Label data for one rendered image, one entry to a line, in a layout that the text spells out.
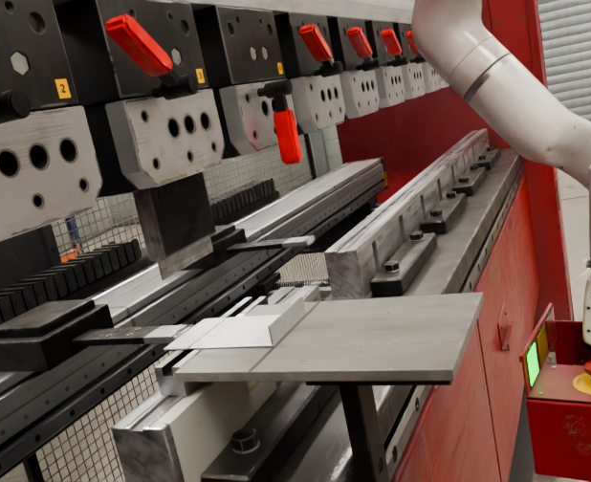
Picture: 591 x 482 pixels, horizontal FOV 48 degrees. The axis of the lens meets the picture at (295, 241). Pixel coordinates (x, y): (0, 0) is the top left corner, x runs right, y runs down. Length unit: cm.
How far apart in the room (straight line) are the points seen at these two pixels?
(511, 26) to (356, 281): 178
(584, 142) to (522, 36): 171
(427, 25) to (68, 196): 64
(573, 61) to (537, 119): 735
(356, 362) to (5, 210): 30
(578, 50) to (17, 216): 800
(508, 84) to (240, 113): 40
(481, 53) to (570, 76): 732
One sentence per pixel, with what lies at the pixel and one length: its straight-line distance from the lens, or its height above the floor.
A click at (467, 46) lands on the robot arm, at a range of 99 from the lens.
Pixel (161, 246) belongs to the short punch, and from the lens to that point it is 65.
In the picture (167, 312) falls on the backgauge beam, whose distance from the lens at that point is 106.
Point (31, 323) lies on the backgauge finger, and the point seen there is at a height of 103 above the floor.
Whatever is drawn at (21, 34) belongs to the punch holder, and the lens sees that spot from 52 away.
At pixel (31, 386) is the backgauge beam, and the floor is 96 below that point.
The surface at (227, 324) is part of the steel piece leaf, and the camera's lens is 74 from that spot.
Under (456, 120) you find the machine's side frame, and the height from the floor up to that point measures 101.
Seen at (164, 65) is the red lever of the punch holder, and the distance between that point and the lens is 58.
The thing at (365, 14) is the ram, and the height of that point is 135.
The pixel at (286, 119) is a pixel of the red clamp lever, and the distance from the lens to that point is 78.
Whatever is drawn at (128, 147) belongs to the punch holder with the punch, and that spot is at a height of 121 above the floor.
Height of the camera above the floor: 123
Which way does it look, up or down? 12 degrees down
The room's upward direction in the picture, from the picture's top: 12 degrees counter-clockwise
